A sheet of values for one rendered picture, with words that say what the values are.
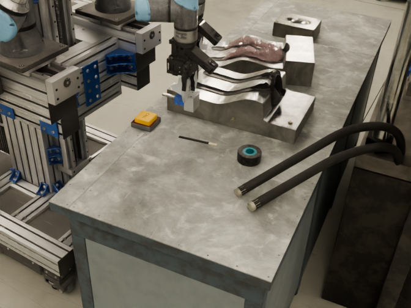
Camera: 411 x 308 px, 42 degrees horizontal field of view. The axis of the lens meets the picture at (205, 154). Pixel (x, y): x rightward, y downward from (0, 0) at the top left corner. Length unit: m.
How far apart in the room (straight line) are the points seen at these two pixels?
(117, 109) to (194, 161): 1.88
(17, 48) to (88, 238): 0.70
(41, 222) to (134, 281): 0.86
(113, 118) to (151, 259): 2.01
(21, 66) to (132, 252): 0.72
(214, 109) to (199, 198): 0.44
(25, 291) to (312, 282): 1.26
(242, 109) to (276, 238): 0.56
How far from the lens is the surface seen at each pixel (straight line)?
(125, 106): 3.64
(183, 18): 1.69
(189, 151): 1.82
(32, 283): 2.53
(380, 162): 1.95
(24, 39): 1.94
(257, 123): 1.91
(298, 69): 2.24
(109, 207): 1.61
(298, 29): 2.67
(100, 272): 1.79
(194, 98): 1.82
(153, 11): 1.69
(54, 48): 2.00
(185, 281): 1.60
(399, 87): 1.86
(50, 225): 2.47
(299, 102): 2.04
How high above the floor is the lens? 1.86
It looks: 36 degrees down
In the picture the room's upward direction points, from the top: 2 degrees clockwise
